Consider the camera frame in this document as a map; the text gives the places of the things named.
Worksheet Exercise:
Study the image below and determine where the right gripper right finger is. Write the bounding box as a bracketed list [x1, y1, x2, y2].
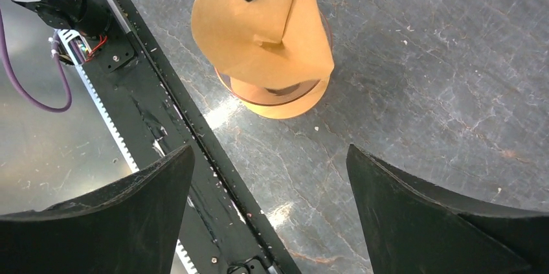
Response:
[346, 145, 548, 273]

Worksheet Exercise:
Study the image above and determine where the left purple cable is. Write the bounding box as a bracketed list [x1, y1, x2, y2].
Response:
[0, 8, 73, 113]

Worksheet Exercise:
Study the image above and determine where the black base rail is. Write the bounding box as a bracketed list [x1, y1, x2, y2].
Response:
[76, 0, 299, 273]

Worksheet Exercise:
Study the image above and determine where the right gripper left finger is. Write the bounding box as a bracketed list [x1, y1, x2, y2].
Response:
[1, 146, 195, 273]

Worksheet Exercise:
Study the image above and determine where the clear glass dripper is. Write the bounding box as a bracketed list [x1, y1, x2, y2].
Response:
[218, 10, 335, 107]

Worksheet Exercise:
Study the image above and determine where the brown paper coffee filter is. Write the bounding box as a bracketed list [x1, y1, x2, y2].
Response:
[191, 0, 334, 89]

